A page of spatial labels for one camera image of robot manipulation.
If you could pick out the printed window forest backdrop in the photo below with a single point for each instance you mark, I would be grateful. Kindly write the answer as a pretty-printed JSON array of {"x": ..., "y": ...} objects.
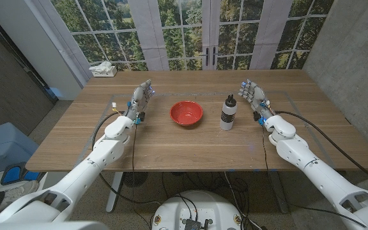
[{"x": 184, "y": 32}]

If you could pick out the white oil cruet black spout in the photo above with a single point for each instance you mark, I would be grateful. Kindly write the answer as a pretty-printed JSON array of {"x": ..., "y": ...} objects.
[{"x": 228, "y": 111}]

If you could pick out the white tissue box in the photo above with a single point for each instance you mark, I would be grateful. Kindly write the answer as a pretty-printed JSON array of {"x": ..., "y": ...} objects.
[{"x": 104, "y": 72}]

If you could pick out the white robot torso base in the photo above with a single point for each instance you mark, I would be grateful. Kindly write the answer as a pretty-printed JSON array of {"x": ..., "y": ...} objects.
[{"x": 200, "y": 204}]

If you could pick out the white table leg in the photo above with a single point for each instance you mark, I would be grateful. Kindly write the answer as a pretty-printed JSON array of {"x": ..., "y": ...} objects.
[{"x": 114, "y": 191}]

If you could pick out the red bowl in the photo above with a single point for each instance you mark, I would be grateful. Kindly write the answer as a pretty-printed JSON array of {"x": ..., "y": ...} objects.
[{"x": 186, "y": 113}]

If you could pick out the grey table leg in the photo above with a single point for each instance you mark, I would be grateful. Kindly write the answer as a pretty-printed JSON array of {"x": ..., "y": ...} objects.
[{"x": 278, "y": 191}]

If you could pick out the blue and black foot pedal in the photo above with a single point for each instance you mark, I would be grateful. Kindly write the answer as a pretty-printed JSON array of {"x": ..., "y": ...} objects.
[{"x": 13, "y": 174}]

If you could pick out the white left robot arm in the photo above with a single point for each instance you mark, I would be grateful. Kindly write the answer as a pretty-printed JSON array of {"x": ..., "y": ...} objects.
[{"x": 85, "y": 172}]

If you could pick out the grey sneaker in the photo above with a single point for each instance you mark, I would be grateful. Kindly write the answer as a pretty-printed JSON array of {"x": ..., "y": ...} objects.
[{"x": 14, "y": 193}]

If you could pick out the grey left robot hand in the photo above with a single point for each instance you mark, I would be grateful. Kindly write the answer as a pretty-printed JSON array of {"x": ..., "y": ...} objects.
[{"x": 137, "y": 102}]

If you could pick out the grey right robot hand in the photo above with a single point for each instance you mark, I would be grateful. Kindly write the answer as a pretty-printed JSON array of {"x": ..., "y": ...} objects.
[{"x": 257, "y": 97}]

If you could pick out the dark panel with black frame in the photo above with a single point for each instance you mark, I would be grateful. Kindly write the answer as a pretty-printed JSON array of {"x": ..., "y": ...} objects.
[{"x": 5, "y": 80}]

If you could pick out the blue plastic bin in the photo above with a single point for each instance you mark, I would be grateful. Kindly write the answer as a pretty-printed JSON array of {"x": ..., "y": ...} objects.
[{"x": 5, "y": 147}]

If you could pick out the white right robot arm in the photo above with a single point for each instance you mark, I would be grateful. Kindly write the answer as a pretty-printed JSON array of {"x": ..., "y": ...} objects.
[{"x": 324, "y": 179}]

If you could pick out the round black floor fan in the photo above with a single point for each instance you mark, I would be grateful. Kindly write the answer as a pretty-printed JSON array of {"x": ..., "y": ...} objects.
[{"x": 135, "y": 179}]

